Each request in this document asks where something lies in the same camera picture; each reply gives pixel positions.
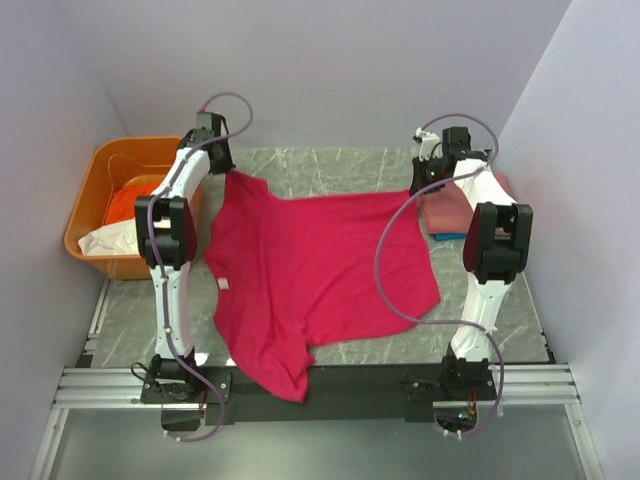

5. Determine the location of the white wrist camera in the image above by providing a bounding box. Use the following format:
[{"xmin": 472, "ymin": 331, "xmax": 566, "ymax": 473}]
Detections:
[
  {"xmin": 413, "ymin": 128, "xmax": 441, "ymax": 160},
  {"xmin": 195, "ymin": 111, "xmax": 221, "ymax": 135}
]

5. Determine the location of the folded blue t shirt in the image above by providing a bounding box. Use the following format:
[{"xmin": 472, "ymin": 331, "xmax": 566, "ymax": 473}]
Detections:
[{"xmin": 431, "ymin": 232, "xmax": 467, "ymax": 241}]

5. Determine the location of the orange plastic laundry basket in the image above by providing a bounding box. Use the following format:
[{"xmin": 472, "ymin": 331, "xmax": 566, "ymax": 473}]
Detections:
[{"xmin": 64, "ymin": 136, "xmax": 187, "ymax": 280}]

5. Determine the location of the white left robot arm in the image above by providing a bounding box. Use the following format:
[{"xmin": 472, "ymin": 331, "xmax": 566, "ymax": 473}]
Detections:
[{"xmin": 134, "ymin": 110, "xmax": 234, "ymax": 404}]

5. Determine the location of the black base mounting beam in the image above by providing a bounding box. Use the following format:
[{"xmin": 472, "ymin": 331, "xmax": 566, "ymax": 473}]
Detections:
[{"xmin": 140, "ymin": 362, "xmax": 498, "ymax": 425}]

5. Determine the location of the orange t shirt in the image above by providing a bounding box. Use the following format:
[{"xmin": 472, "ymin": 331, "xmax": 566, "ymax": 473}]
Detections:
[{"xmin": 103, "ymin": 182, "xmax": 159, "ymax": 225}]

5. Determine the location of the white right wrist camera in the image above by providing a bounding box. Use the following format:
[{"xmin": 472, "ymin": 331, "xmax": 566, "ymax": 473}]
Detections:
[{"xmin": 413, "ymin": 128, "xmax": 441, "ymax": 160}]

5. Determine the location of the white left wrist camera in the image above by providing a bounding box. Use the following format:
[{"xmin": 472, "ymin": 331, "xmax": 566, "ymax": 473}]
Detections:
[{"xmin": 195, "ymin": 111, "xmax": 221, "ymax": 135}]

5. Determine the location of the aluminium frame rail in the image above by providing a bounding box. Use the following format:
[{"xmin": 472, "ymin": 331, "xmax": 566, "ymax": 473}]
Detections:
[{"xmin": 29, "ymin": 279, "xmax": 151, "ymax": 480}]

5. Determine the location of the white t shirt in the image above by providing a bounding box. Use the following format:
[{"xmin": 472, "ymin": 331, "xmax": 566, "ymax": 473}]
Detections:
[{"xmin": 78, "ymin": 219, "xmax": 138, "ymax": 256}]

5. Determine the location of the magenta t shirt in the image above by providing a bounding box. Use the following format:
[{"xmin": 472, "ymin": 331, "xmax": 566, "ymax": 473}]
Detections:
[{"xmin": 205, "ymin": 171, "xmax": 440, "ymax": 402}]

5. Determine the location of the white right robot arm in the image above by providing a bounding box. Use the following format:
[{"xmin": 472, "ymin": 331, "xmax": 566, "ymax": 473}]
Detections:
[{"xmin": 409, "ymin": 126, "xmax": 533, "ymax": 399}]

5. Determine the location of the folded salmon pink t shirt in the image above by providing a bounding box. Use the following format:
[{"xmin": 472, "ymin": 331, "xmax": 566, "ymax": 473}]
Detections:
[{"xmin": 417, "ymin": 171, "xmax": 517, "ymax": 235}]

